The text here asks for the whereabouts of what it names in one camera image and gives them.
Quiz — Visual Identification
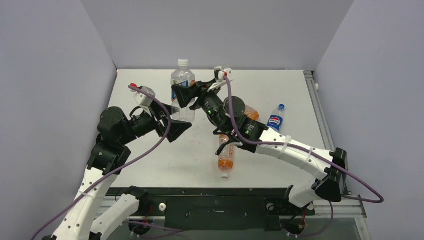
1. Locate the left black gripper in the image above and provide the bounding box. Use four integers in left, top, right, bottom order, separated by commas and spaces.
119, 98, 192, 145

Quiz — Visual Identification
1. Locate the clear water bottle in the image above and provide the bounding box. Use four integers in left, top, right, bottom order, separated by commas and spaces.
170, 59, 196, 123

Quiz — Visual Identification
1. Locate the slim orange drink bottle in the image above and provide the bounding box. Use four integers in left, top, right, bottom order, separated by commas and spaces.
217, 135, 234, 179

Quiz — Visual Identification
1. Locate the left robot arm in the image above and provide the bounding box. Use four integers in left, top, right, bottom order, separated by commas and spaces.
44, 104, 192, 240

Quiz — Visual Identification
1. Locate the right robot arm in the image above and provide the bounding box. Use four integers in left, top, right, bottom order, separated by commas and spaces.
171, 80, 346, 214

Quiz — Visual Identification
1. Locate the wide orange drink bottle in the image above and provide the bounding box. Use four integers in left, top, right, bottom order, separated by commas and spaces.
244, 105, 260, 121

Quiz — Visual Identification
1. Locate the blue cap pepsi bottle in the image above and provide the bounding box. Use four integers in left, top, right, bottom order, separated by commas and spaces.
266, 104, 285, 132

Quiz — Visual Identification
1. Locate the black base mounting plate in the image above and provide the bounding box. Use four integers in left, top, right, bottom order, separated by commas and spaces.
115, 187, 316, 233

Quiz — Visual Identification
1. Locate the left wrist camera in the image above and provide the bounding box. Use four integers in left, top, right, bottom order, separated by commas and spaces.
130, 83, 156, 112

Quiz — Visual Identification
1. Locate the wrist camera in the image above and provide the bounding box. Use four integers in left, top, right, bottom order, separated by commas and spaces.
130, 83, 156, 112
207, 66, 233, 92

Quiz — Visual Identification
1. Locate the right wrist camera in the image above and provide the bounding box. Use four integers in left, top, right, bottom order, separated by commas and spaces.
207, 66, 233, 92

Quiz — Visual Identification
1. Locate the aluminium frame rail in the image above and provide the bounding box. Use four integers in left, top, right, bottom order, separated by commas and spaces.
303, 71, 336, 151

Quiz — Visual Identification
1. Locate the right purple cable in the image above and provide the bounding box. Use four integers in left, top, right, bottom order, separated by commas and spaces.
223, 75, 385, 239

